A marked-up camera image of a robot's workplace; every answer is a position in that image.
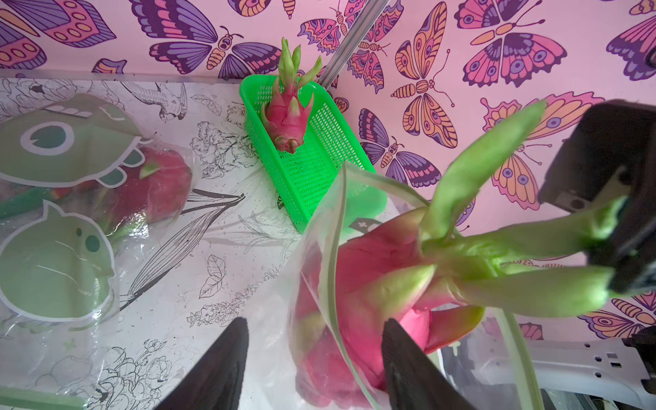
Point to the pink dragon fruit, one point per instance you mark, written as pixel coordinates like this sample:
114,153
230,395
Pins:
533,292
284,117

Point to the aluminium frame struts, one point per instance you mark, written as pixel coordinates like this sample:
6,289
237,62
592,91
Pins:
372,10

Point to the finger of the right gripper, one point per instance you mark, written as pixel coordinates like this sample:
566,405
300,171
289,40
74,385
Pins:
610,154

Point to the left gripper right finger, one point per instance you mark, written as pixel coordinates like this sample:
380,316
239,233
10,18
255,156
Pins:
413,381

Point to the clear zip-top bag green seal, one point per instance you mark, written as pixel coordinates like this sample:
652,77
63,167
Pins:
317,330

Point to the dragon fruit in far bag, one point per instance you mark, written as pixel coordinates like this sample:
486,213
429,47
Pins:
153,192

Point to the green plastic basket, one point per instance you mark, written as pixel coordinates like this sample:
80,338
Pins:
302,179

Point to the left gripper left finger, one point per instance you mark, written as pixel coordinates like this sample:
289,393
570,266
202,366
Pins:
216,381

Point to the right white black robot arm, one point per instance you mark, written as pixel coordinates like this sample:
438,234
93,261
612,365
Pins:
619,368

